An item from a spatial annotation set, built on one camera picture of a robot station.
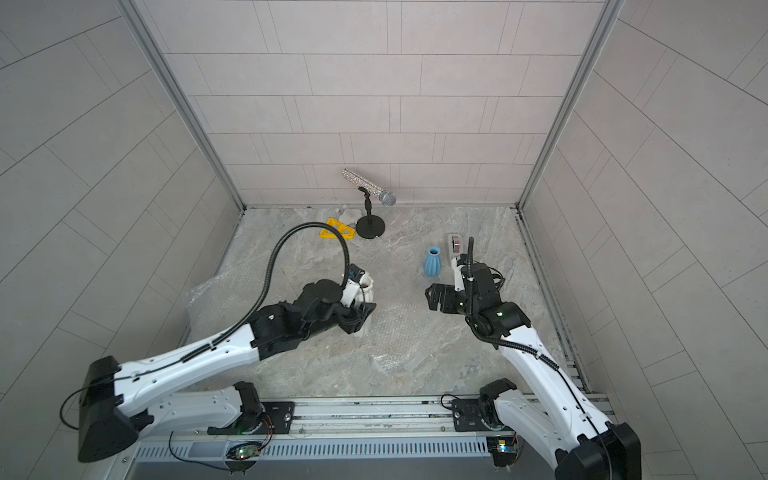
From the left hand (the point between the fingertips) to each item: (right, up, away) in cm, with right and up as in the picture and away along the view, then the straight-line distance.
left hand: (373, 301), depth 73 cm
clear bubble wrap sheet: (+7, -14, +10) cm, 18 cm away
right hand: (+17, +1, +6) cm, 18 cm away
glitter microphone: (+3, +27, +16) cm, 32 cm away
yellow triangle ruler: (-13, +17, +35) cm, 41 cm away
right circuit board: (+31, -33, -5) cm, 45 cm away
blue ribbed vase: (+17, +7, +18) cm, 26 cm away
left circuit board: (-27, -31, -8) cm, 42 cm away
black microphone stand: (-5, +19, +36) cm, 40 cm away
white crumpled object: (-12, +23, +39) cm, 46 cm away
